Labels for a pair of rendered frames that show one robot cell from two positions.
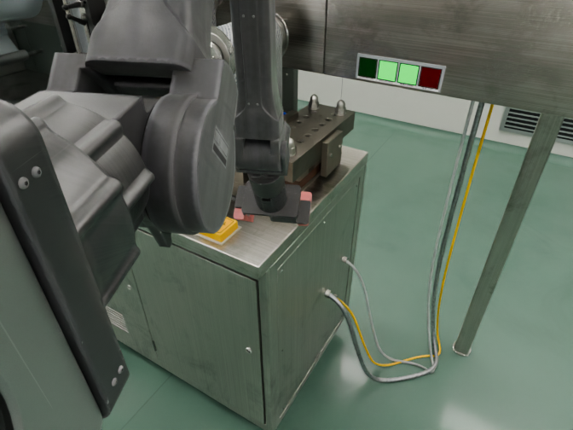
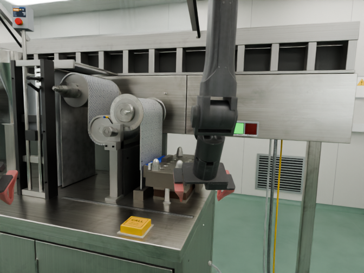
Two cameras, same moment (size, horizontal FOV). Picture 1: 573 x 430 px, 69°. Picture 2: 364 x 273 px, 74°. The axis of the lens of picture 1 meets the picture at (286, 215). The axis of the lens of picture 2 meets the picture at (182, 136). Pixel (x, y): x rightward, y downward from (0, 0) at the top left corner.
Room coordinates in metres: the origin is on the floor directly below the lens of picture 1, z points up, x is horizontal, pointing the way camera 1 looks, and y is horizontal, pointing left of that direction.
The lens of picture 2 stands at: (0.12, 0.22, 1.27)
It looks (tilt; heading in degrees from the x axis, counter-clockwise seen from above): 6 degrees down; 345
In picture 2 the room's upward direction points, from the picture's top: 2 degrees clockwise
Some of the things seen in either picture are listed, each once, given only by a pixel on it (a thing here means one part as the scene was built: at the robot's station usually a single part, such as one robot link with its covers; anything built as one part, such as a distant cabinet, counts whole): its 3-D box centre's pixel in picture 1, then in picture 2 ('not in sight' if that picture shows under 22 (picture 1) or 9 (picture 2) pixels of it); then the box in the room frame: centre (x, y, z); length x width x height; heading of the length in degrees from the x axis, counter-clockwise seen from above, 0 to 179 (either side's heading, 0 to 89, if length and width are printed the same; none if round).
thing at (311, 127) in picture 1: (303, 137); (180, 168); (1.16, -0.05, 1.00); 0.40 x 0.16 x 0.06; 149
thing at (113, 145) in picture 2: not in sight; (114, 162); (1.10, 0.24, 1.05); 0.06 x 0.05 x 0.31; 149
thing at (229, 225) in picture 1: (218, 227); (136, 225); (0.83, 0.17, 0.91); 0.07 x 0.07 x 0.02; 59
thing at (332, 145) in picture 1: (332, 153); (200, 177); (1.12, -0.14, 0.97); 0.10 x 0.03 x 0.11; 149
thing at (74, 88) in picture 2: not in sight; (70, 90); (1.22, 0.41, 1.34); 0.06 x 0.06 x 0.06; 59
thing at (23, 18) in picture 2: not in sight; (21, 18); (1.42, 0.64, 1.66); 0.07 x 0.07 x 0.10; 77
